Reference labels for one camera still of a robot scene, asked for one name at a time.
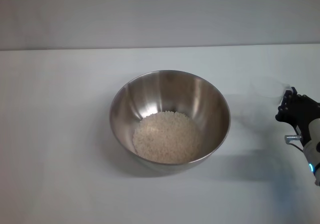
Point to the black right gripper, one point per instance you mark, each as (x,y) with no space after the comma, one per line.
(300,114)

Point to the clear plastic measuring cup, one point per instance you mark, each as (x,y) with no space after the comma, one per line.
(267,87)

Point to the white rice grains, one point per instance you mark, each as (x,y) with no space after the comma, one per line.
(166,139)

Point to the stainless steel mixing bowl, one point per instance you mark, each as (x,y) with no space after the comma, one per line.
(140,104)

